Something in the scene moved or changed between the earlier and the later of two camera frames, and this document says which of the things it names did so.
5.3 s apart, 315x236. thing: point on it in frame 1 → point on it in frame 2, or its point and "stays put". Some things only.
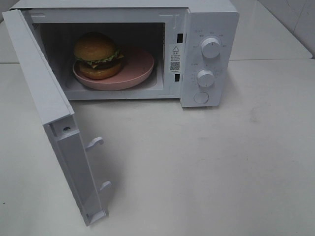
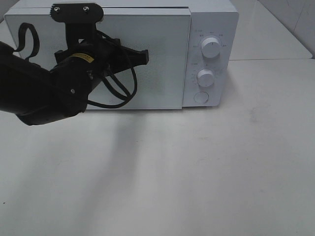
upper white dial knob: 210,47 stays put
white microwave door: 70,149 → 164,82
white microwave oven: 194,45 stays put
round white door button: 201,97 stays put
